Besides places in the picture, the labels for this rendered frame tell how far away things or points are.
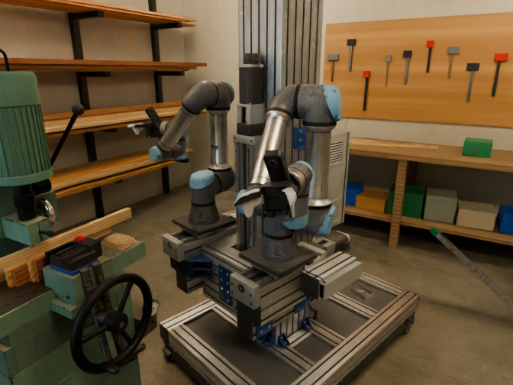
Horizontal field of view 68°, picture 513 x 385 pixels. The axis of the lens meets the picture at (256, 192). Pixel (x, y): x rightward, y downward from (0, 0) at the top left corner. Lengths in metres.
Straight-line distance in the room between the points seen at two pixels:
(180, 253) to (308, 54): 1.01
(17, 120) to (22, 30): 2.75
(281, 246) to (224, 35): 3.67
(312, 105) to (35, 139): 0.84
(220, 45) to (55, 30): 1.79
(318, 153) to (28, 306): 0.98
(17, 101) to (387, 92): 3.32
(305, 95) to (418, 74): 2.70
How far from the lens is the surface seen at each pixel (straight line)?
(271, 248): 1.44
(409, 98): 3.93
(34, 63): 3.35
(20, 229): 1.36
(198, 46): 5.05
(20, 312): 1.25
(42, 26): 4.04
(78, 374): 1.48
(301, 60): 1.64
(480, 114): 3.88
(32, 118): 1.25
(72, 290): 1.21
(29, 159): 1.25
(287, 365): 1.92
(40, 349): 1.34
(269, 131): 1.24
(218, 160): 1.84
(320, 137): 1.29
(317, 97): 1.27
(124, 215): 1.60
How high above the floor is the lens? 1.51
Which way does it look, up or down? 18 degrees down
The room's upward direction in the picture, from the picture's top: straight up
